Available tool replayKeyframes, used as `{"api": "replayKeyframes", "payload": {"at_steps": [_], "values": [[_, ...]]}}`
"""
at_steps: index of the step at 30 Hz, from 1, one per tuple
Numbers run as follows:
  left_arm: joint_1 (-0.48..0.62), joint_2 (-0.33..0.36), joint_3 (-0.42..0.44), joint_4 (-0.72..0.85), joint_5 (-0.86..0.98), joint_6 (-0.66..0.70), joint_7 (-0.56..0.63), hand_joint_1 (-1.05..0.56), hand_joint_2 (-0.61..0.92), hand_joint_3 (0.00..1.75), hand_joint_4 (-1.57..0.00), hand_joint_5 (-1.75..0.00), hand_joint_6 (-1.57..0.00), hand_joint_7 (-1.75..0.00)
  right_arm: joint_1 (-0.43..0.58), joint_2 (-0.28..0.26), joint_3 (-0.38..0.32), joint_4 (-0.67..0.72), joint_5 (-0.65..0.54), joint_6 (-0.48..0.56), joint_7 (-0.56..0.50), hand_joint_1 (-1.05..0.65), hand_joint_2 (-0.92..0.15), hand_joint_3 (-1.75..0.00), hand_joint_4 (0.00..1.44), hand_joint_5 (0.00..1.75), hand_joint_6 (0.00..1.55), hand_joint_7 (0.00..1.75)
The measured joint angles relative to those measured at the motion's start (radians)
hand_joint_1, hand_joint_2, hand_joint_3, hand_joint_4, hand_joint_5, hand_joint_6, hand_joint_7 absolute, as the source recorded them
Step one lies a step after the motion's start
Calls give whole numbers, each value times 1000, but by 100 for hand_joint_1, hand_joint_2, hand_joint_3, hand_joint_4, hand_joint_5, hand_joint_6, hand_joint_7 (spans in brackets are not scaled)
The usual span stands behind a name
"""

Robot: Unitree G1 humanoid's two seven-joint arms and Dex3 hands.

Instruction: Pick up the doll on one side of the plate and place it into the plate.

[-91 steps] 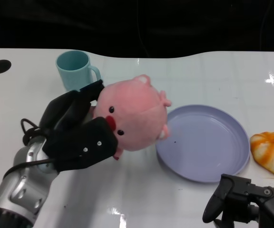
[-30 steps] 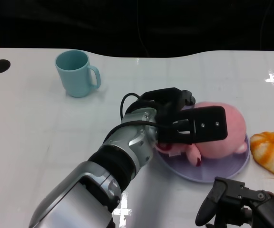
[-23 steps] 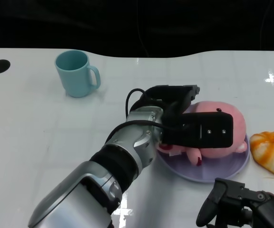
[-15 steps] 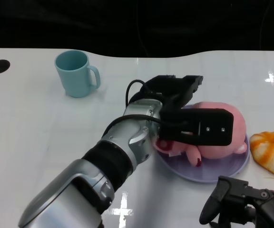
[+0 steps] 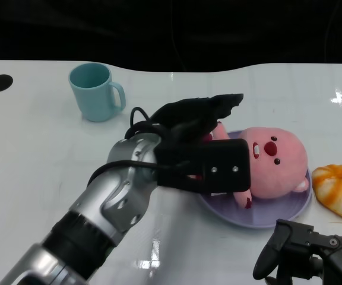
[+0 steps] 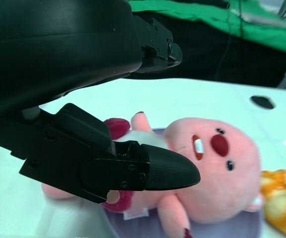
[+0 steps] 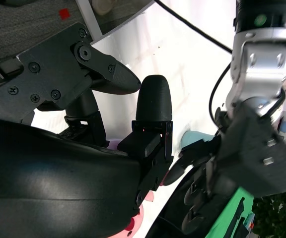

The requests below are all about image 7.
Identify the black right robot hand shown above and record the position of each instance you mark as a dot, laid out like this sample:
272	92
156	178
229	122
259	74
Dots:
46	178

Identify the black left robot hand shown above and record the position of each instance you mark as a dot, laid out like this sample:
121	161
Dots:
247	153

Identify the pink plush doll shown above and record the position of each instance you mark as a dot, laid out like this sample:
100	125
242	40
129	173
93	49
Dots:
139	218

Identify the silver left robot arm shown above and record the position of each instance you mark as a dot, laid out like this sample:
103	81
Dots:
262	62

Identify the lavender plate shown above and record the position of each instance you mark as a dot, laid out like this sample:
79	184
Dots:
113	143

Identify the light blue cup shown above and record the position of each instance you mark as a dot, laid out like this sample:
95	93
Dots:
192	137

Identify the green cloth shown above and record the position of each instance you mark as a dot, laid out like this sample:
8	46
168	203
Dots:
226	218

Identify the green leafy plant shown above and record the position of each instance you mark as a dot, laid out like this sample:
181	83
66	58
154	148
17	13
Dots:
277	218

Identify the black cloth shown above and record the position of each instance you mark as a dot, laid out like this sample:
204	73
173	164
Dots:
167	223

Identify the beige shoe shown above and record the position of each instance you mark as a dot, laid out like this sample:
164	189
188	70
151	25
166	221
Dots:
102	7

